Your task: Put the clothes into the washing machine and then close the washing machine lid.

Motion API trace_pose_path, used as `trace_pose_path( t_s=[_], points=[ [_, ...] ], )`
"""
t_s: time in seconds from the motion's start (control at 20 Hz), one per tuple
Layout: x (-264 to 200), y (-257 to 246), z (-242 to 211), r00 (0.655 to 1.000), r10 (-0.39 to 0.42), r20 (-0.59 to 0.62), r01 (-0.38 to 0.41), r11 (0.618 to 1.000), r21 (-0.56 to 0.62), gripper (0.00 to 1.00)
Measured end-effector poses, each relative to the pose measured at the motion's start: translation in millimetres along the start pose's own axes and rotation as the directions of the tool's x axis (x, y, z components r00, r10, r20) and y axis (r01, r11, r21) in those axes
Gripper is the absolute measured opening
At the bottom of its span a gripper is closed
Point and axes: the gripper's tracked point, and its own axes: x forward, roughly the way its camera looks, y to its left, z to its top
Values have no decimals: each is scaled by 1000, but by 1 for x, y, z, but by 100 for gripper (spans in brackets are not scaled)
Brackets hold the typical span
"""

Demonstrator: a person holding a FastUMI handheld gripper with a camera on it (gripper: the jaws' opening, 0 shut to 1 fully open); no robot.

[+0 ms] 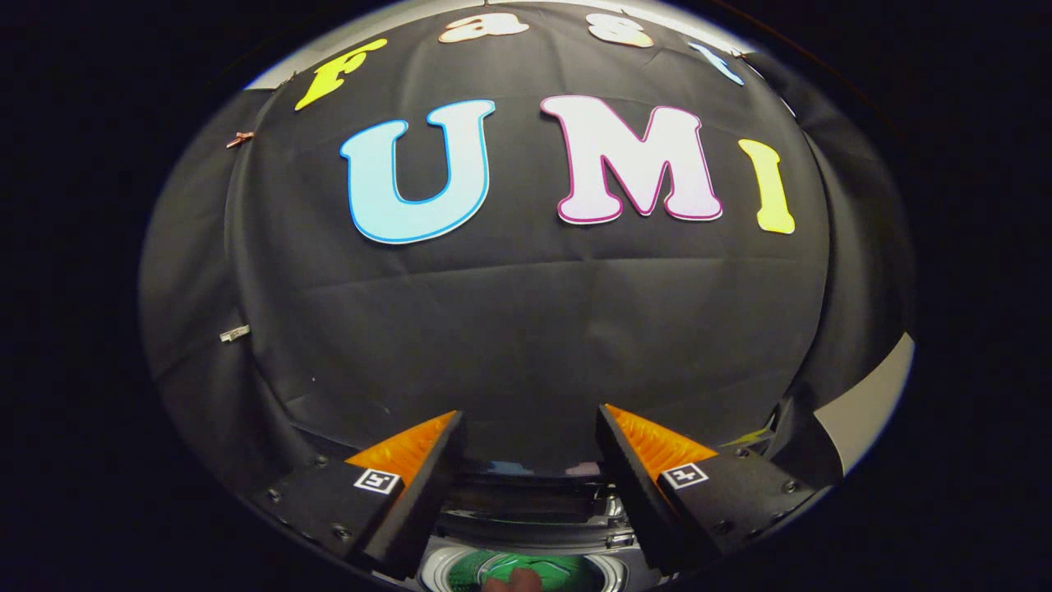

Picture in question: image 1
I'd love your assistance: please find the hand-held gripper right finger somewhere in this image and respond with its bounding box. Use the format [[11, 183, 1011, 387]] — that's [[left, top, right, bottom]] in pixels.
[[593, 403, 823, 576]]

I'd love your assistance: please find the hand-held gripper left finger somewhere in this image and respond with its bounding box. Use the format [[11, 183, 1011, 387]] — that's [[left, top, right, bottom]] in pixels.
[[247, 409, 468, 581]]

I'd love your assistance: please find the dark grey washing machine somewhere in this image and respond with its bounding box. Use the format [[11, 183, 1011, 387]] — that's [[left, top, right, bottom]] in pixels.
[[418, 526, 660, 592]]

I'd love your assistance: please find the green polo shirt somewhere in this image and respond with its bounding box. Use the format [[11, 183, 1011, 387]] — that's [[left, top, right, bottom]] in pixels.
[[448, 553, 607, 592]]

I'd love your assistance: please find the grey cabinet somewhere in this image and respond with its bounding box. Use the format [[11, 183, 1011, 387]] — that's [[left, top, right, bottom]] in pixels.
[[768, 333, 915, 488]]

